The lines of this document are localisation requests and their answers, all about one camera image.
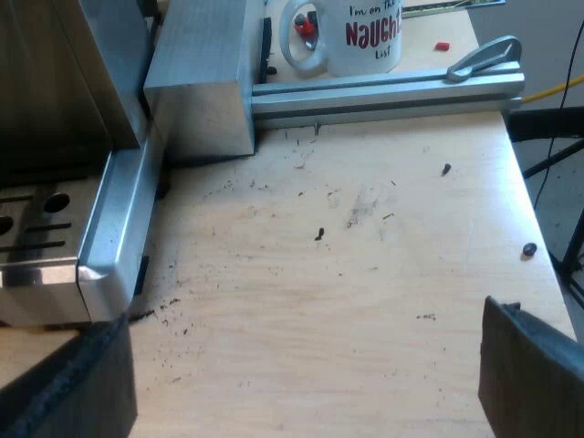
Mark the black cable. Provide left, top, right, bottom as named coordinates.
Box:
left=531, top=0, right=580, bottom=207

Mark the white mug with red and black print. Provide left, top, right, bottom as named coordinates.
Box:
left=278, top=0, right=403, bottom=78

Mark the metal block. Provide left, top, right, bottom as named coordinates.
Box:
left=143, top=0, right=266, bottom=166

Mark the grey metal clamp lever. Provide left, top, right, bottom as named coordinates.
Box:
left=445, top=35, right=524, bottom=84

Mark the yellow cable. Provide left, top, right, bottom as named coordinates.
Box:
left=521, top=72, right=584, bottom=103

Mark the aluminium rail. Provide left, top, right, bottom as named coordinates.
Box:
left=249, top=59, right=526, bottom=130

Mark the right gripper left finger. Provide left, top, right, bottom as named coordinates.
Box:
left=0, top=313, right=139, bottom=438

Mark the steel espresso machine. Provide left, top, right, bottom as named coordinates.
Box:
left=0, top=0, right=171, bottom=328

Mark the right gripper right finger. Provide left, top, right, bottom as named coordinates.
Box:
left=477, top=295, right=584, bottom=438

